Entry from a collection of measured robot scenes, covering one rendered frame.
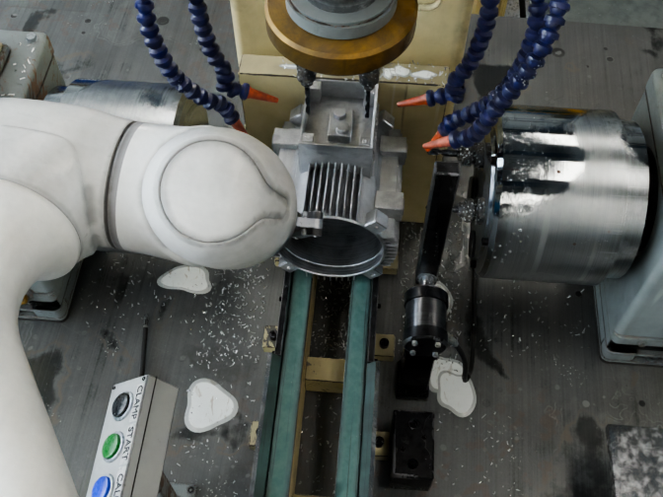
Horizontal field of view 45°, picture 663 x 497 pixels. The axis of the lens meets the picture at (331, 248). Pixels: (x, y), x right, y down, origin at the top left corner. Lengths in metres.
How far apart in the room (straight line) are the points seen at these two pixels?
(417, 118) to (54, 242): 0.72
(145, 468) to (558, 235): 0.59
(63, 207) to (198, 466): 0.71
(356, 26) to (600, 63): 0.91
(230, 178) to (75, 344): 0.86
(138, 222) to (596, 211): 0.66
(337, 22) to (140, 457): 0.54
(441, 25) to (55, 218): 0.78
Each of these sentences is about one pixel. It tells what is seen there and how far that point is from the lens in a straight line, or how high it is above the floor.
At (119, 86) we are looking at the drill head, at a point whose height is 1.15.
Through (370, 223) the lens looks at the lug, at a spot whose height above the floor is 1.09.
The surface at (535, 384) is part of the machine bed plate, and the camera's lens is 1.31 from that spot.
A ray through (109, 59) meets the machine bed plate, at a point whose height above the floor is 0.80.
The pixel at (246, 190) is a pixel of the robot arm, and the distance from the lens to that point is 0.54.
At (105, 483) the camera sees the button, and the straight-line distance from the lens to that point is 0.96.
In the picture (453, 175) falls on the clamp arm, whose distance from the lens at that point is 0.92.
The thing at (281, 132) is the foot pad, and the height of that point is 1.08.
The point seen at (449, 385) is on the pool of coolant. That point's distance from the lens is 1.28.
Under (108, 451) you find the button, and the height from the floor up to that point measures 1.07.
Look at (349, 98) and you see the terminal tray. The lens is 1.17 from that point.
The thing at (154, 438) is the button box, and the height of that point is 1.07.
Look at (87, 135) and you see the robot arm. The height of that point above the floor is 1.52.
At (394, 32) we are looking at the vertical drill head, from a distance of 0.94.
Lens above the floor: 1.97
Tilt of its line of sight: 58 degrees down
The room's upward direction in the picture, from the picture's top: straight up
